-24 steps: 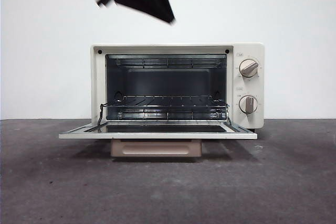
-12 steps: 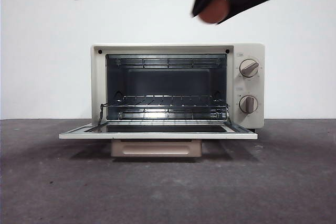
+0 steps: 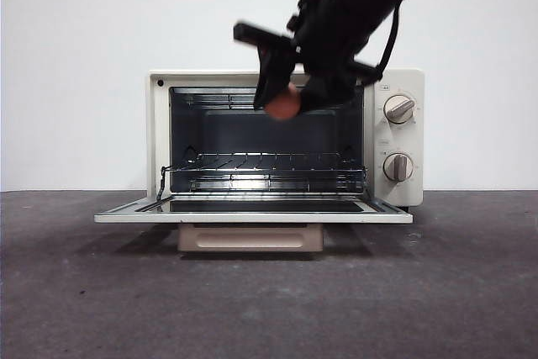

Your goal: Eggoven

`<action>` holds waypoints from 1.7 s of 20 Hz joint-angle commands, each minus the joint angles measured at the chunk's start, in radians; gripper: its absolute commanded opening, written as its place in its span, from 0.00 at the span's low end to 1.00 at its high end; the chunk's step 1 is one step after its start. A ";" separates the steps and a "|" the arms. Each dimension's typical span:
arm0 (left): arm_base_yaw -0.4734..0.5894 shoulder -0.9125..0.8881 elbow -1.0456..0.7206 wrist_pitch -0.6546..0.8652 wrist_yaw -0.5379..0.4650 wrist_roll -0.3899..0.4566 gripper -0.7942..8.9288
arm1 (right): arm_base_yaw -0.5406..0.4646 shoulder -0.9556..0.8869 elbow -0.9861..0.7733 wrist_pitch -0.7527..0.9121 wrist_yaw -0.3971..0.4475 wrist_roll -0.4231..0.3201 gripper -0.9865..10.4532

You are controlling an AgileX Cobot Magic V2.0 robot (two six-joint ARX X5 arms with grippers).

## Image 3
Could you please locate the brown egg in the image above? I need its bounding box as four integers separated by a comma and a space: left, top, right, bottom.
263, 83, 302, 120

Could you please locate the glass oven door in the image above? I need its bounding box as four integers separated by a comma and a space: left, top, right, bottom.
93, 195, 414, 225

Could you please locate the beige oven door handle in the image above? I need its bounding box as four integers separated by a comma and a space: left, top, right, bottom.
177, 223, 324, 258

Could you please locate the beige round oven knob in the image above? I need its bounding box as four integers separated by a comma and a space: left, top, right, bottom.
382, 152, 414, 182
383, 95, 416, 125

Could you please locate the cream toaster oven body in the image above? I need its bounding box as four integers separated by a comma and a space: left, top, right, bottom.
147, 68, 425, 209

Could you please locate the black cable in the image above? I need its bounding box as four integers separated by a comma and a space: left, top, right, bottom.
376, 5, 400, 78

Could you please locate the metal wire oven rack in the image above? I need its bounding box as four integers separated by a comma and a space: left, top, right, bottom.
157, 151, 367, 203

